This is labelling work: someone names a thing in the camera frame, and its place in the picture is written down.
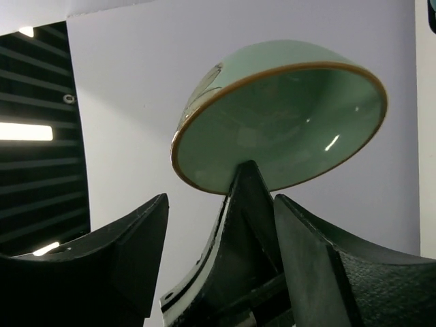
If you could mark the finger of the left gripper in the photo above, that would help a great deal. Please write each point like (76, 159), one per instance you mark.
(239, 278)

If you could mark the mint green floral bowl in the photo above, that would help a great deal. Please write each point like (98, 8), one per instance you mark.
(297, 109)

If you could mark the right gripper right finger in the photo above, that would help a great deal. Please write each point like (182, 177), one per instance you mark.
(335, 278)

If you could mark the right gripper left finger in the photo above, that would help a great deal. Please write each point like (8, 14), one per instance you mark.
(104, 278)

